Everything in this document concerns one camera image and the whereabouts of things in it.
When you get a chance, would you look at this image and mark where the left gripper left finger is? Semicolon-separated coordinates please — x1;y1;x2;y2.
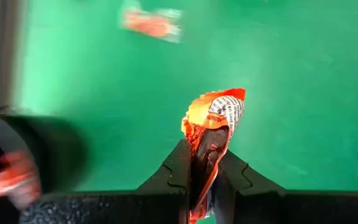
137;139;193;224

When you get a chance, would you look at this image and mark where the green table mat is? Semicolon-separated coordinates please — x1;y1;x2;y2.
11;0;358;224

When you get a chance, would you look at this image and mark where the black plastic bucket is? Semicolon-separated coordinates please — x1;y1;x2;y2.
0;111;88;224

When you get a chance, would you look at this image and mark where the orange Reese's candy pack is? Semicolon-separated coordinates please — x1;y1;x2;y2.
0;150;42;210

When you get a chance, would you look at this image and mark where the black aluminium table frame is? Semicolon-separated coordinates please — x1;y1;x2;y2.
0;0;27;114

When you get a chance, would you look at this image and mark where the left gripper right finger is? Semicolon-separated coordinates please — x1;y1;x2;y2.
216;151;285;224

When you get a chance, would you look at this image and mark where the small orange Reese's pack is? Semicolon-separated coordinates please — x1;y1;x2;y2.
180;88;247;224

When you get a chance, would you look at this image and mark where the clear wrapped red gummy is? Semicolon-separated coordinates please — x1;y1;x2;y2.
119;0;185;44

